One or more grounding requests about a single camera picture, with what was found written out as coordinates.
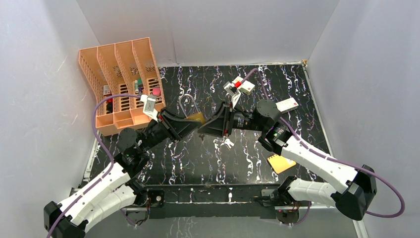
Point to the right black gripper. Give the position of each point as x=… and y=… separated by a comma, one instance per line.
x=221, y=124

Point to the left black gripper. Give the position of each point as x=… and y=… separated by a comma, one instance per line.
x=165, y=124

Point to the silver key bunch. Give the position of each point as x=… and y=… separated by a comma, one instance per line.
x=217, y=143

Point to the brass padlock long shackle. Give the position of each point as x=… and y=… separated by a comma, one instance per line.
x=194, y=113

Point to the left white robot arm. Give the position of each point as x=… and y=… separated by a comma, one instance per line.
x=117, y=186

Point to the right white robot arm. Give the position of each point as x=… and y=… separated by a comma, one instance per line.
x=350, y=190

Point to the pink eraser in organizer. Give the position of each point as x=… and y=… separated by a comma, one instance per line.
x=156, y=91

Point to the white green small box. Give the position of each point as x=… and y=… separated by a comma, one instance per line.
x=247, y=87

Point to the white red small box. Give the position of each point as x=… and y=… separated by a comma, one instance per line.
x=287, y=105

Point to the orange spiral notebook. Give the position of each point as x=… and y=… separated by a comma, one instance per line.
x=280, y=164

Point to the red black item in organizer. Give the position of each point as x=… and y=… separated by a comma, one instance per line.
x=109, y=106

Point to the orange plastic file organizer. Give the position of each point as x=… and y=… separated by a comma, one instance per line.
x=119, y=71

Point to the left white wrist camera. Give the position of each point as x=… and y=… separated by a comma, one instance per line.
x=149, y=106

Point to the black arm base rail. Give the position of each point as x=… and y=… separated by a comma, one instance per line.
x=266, y=201

